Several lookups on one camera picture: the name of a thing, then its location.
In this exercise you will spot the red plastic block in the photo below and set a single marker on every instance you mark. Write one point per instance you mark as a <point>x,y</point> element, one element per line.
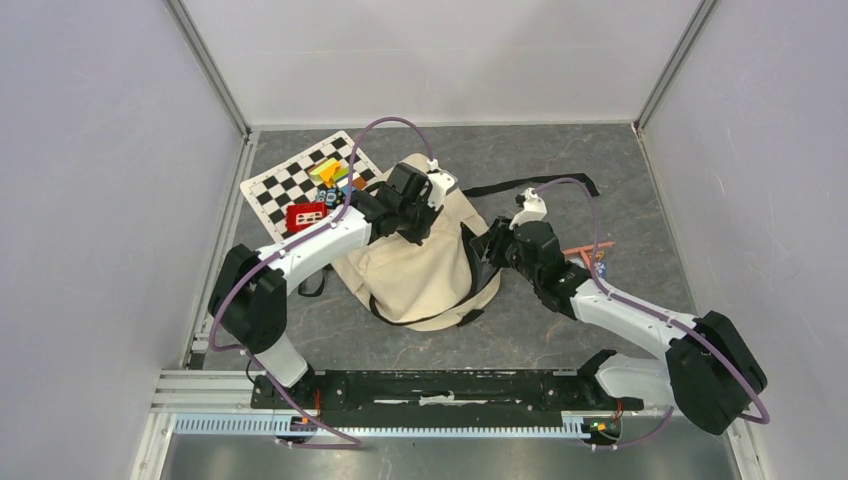
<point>300,216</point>

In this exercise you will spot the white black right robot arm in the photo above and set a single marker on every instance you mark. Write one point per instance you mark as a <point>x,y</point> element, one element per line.
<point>699,365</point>

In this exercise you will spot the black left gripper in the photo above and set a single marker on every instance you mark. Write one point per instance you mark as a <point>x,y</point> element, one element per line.
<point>431,214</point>

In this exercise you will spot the green yellow block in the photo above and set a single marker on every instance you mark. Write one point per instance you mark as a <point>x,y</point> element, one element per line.
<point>315,172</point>

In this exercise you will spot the orange block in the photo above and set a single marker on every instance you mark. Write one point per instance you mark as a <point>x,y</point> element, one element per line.
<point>333,173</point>

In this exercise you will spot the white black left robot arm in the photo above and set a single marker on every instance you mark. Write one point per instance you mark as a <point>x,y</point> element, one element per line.
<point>249,299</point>

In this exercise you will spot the black white chessboard mat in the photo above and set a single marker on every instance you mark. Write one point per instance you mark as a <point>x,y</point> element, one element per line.
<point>269,193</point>

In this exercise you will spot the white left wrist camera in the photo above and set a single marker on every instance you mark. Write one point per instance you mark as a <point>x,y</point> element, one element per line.
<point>441,184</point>

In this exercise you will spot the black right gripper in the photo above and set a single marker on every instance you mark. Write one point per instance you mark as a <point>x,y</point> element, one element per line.
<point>487,246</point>

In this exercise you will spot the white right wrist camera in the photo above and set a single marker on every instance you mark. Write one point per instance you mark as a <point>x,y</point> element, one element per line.
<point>533,208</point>

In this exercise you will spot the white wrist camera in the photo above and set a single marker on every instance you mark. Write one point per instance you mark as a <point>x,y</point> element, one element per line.
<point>441,184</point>
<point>533,208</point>

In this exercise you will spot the beige canvas backpack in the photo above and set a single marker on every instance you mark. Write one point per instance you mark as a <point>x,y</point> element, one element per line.
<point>442,282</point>

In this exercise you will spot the salmon pencil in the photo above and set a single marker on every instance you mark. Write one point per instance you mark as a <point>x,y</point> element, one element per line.
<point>589,258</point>
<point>599,249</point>

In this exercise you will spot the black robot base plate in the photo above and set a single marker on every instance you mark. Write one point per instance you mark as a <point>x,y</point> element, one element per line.
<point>452,398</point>

